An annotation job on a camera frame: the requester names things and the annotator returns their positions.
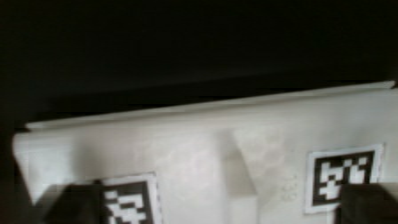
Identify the white cabinet door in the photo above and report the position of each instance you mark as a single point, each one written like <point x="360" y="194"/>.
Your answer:
<point x="232" y="162"/>

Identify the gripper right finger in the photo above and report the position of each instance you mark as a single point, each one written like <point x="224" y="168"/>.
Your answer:
<point x="367" y="206"/>

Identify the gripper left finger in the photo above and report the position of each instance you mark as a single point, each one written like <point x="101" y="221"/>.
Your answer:
<point x="76" y="208"/>

